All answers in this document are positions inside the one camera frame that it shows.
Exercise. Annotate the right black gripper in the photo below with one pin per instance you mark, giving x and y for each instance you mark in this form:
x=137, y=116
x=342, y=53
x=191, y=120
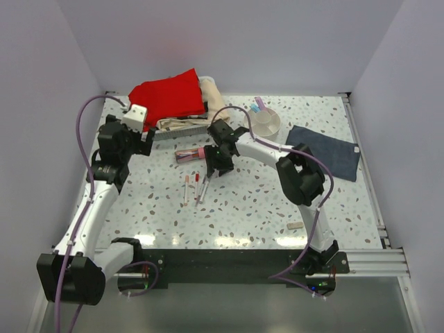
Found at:
x=213, y=164

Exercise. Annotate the pink purple correction tape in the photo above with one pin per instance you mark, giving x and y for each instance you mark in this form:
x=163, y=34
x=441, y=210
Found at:
x=260, y=103

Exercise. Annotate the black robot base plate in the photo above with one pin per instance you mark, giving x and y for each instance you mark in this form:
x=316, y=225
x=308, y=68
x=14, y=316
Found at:
x=247, y=266

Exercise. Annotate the aluminium frame rail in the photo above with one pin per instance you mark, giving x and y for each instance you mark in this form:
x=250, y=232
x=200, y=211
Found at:
x=380, y=263

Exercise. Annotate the beige folded cloth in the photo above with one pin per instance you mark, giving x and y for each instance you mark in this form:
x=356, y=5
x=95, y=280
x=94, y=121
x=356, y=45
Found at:
x=212, y=100

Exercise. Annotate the red cap white marker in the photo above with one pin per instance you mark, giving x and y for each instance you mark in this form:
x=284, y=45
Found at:
x=196, y=185

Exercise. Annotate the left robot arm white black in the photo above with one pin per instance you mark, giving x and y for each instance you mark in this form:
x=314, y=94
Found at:
x=72, y=272

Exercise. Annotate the white plastic basket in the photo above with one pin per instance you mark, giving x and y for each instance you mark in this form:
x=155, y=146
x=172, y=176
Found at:
x=192, y=130

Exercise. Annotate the grey cap white marker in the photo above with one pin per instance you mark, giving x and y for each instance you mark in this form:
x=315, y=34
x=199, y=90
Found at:
x=208, y=182

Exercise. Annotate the beige small eraser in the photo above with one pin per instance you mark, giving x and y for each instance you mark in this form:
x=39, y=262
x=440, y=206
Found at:
x=295, y=225

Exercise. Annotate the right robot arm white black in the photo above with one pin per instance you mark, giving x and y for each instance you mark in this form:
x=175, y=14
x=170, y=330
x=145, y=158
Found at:
x=301, y=178

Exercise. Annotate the red folded cloth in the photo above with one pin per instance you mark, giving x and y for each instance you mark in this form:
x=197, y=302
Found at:
x=178, y=96

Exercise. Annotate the clear pen case pink cap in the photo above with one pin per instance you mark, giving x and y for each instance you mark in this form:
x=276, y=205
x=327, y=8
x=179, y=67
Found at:
x=183, y=156

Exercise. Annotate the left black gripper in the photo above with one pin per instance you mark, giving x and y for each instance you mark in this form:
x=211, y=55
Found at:
x=142, y=147

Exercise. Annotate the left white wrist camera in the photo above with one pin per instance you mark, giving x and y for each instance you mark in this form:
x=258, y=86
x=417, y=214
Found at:
x=135, y=118

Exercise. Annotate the white round divided organizer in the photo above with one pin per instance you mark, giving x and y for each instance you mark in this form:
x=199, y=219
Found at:
x=265, y=123

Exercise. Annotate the peach cap white marker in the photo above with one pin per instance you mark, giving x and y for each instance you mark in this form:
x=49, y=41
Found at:
x=185, y=200

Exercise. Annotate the dark blue towel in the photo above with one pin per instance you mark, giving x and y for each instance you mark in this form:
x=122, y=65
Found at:
x=340, y=157

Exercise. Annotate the blue white eraser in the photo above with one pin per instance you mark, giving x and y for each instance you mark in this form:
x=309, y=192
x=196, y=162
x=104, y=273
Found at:
x=254, y=108

